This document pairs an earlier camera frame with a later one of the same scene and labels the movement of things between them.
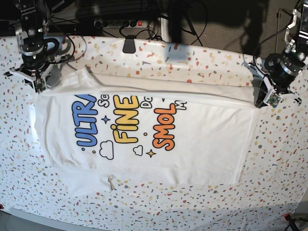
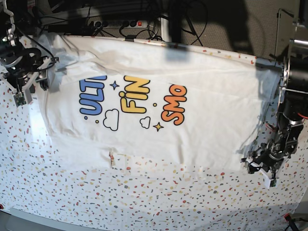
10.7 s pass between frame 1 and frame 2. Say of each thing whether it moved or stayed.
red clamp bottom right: stayed
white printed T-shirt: moved
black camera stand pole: stayed
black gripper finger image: moved
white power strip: stayed
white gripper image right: moved
